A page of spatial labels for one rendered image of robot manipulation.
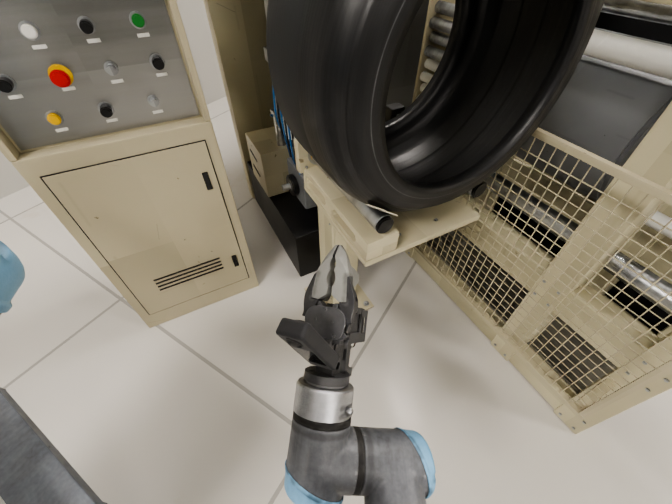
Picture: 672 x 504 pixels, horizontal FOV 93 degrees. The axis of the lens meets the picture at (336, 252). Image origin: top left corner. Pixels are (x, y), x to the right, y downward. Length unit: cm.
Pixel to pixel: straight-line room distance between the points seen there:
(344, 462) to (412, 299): 126
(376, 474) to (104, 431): 128
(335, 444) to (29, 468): 67
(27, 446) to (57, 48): 94
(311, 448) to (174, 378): 117
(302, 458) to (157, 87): 106
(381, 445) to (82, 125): 114
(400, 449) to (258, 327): 116
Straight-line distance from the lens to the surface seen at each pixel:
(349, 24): 47
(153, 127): 124
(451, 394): 152
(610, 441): 174
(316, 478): 54
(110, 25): 117
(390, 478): 56
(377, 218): 70
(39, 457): 99
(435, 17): 121
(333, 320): 49
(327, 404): 50
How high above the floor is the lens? 137
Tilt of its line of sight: 47 degrees down
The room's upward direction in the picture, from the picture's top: straight up
